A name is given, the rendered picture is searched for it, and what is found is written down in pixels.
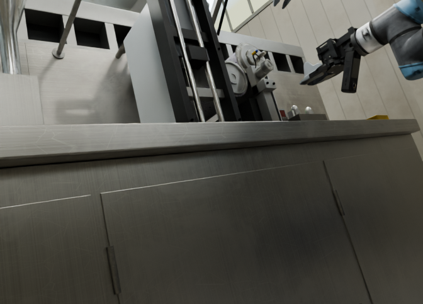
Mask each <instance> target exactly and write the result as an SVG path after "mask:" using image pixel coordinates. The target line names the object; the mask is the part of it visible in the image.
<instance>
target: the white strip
mask: <svg viewBox="0 0 423 304"><path fill-rule="evenodd" d="M124 51H125V52H126V55H127V61H128V66H129V70H130V75H131V79H132V84H133V90H134V93H135V99H136V102H137V108H138V113H139V117H140V122H141V123H176V120H175V117H174V112H173V108H172V104H171V99H170V95H169V91H168V88H167V83H166V78H165V75H164V70H163V67H162V62H161V57H160V54H159V49H158V46H157V41H156V38H155V33H154V29H153V26H152V20H151V17H150V13H149V8H148V4H146V5H145V7H144V8H143V10H142V12H141V13H140V15H139V16H138V18H137V20H136V22H135V23H134V24H133V26H132V28H131V30H130V31H129V33H128V35H127V36H126V38H125V39H124V41H123V43H122V45H121V47H120V48H119V49H118V51H117V53H116V55H115V57H116V58H117V59H119V58H120V57H121V56H122V54H123V53H124Z"/></svg>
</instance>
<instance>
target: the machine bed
mask: <svg viewBox="0 0 423 304"><path fill-rule="evenodd" d="M418 131H420V127H419V124H418V122H417V120H416V119H389V120H312V121H233V122H194V123H115V124H76V125H0V169H3V168H11V167H26V166H40V165H48V164H63V163H71V162H86V161H94V160H108V159H122V158H131V157H145V156H153V155H167V154H182V153H190V152H205V151H213V150H227V149H242V148H250V147H264V146H272V145H287V144H302V143H310V142H324V141H332V140H347V139H355V138H369V137H384V136H392V135H406V134H411V133H415V132H418Z"/></svg>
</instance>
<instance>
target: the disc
mask: <svg viewBox="0 0 423 304"><path fill-rule="evenodd" d="M245 45H251V44H250V43H240V44H238V46H237V47H236V49H235V57H236V60H237V63H238V65H239V66H240V67H241V68H242V70H243V71H244V72H245V74H246V75H247V72H246V68H245V67H244V65H243V64H242V62H241V59H240V50H241V48H242V47H243V46H245ZM252 46H253V45H252ZM253 47H254V46H253Z"/></svg>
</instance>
